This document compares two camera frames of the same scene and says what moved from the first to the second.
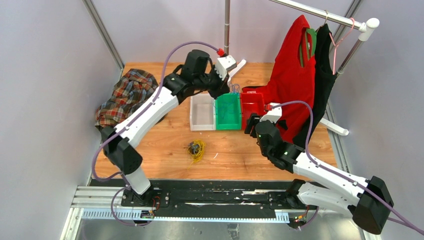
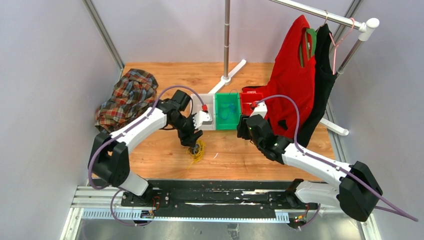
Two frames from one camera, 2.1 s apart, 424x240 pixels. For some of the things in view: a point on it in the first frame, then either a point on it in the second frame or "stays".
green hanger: x=313 y=33 stays
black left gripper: x=223 y=87 -> x=189 y=138
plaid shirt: x=131 y=88 stays
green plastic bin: x=228 y=112 stays
